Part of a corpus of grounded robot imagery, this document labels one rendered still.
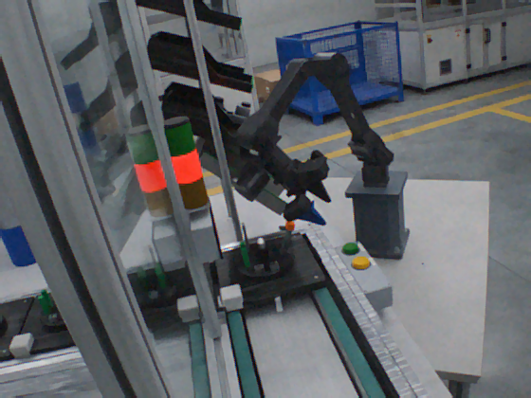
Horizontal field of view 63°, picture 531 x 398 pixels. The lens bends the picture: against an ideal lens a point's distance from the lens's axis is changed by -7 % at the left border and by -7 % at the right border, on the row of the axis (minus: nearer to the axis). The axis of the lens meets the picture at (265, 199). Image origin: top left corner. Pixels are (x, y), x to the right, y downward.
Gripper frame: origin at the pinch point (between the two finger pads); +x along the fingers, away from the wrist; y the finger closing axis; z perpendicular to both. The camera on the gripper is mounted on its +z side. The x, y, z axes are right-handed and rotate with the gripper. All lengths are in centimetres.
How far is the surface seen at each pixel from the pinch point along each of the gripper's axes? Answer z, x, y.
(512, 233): -8, 161, 147
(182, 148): 3.8, -32.7, -23.0
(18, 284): -101, -36, -8
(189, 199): -2.0, -25.7, -25.0
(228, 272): -26.9, -1.1, -9.0
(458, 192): 11, 49, 50
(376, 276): 2.6, 19.6, -8.3
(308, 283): -9.0, 9.9, -12.6
